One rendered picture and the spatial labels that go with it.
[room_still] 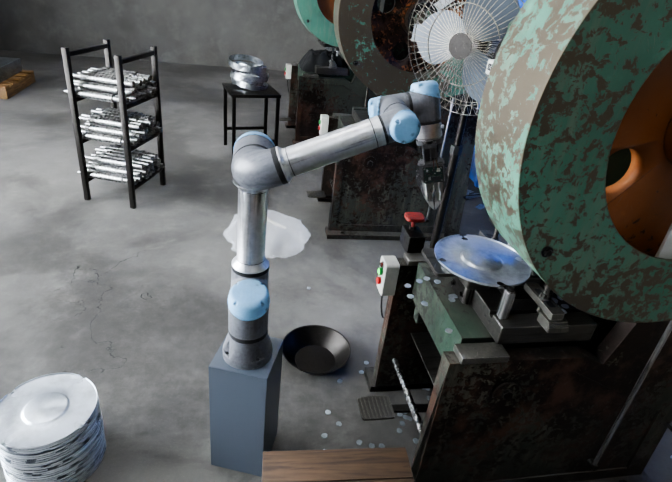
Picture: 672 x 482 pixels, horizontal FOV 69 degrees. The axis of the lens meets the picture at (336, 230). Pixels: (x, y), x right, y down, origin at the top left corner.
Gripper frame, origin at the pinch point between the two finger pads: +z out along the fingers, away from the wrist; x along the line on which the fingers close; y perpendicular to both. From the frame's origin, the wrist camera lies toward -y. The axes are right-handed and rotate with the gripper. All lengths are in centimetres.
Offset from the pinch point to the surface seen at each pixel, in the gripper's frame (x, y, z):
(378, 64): -20, -119, -37
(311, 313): -63, -65, 73
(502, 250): 20.2, -7.8, 20.3
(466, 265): 7.8, 5.4, 18.3
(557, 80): 19, 59, -38
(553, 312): 29.2, 17.6, 28.4
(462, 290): 6.3, 3.6, 27.5
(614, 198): 34, 42, -12
